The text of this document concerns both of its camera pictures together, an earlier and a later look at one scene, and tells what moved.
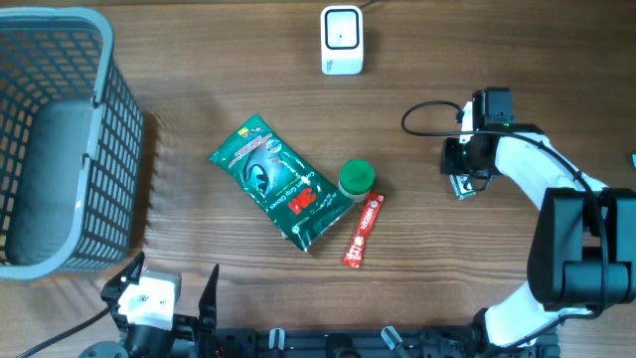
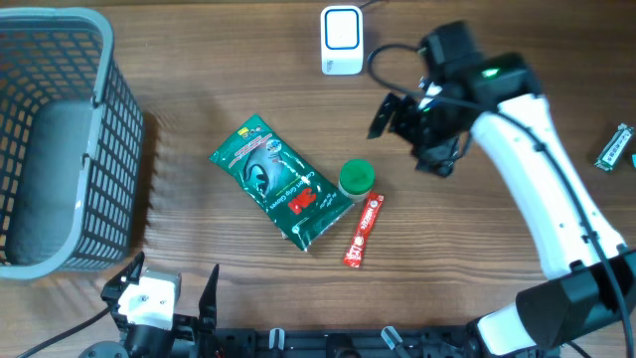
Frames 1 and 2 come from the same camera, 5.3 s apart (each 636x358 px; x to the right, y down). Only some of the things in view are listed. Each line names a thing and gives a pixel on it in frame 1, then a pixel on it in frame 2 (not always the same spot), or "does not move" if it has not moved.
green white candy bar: (463, 186) -> (614, 146)
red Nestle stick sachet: (373, 206) does not move
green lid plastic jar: (357, 177) does not move
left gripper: (186, 327) does not move
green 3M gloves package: (299, 202) does not move
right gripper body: (459, 158) -> (430, 127)
